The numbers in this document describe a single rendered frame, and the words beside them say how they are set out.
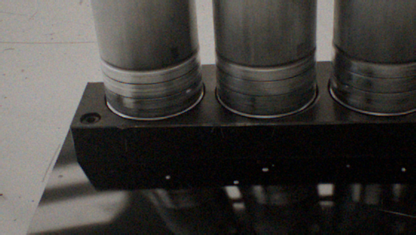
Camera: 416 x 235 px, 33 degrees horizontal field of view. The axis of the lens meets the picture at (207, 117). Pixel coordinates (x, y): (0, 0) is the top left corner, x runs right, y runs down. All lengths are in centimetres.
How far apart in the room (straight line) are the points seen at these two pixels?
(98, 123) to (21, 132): 5
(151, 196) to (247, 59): 4
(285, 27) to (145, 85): 3
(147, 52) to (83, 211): 4
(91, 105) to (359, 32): 7
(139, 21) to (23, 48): 11
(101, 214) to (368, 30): 7
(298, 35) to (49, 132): 8
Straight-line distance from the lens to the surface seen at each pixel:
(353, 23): 16
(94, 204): 16
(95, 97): 18
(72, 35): 26
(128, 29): 15
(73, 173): 17
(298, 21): 15
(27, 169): 19
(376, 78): 16
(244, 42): 15
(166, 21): 15
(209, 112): 17
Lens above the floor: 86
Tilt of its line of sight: 33 degrees down
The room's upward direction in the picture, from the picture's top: 4 degrees counter-clockwise
